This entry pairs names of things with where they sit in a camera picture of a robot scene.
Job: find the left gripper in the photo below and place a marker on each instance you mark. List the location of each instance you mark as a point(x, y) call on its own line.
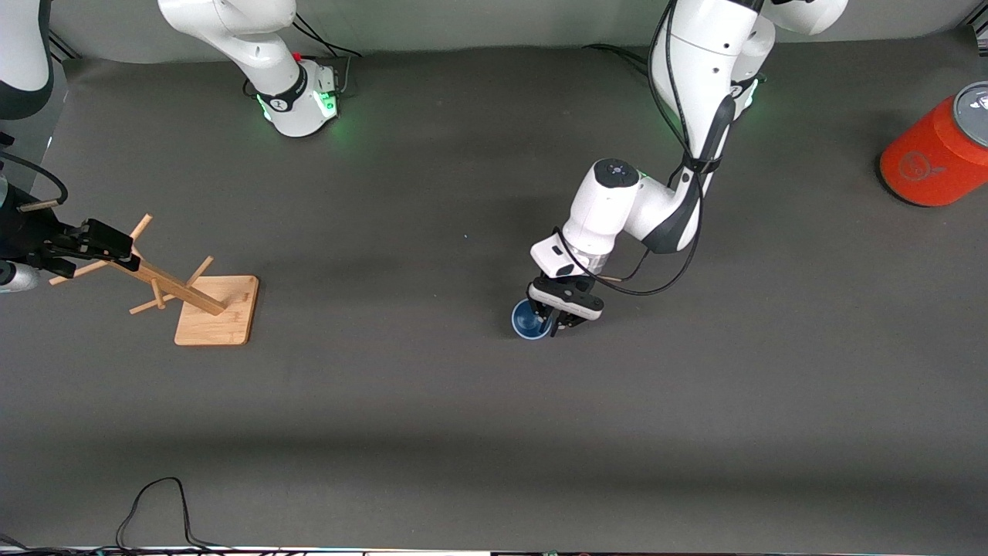
point(584, 285)

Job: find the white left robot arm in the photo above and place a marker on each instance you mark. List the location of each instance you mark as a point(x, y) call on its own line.
point(695, 62)

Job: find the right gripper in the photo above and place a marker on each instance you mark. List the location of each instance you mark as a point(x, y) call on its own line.
point(21, 234)

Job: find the light blue plastic cup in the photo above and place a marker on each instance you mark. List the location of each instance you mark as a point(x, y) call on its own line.
point(526, 320)

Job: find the dark grey table cover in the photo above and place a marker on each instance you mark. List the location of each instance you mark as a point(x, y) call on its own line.
point(494, 425)

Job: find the wooden cup rack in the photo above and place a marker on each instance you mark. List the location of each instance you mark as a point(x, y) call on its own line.
point(216, 316)

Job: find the aluminium frame rail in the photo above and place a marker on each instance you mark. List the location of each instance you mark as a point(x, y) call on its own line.
point(65, 48)
point(980, 31)

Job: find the orange can with silver lid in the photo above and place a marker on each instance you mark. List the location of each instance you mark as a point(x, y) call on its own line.
point(922, 166)

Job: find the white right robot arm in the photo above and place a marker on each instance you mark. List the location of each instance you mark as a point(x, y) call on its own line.
point(285, 85)

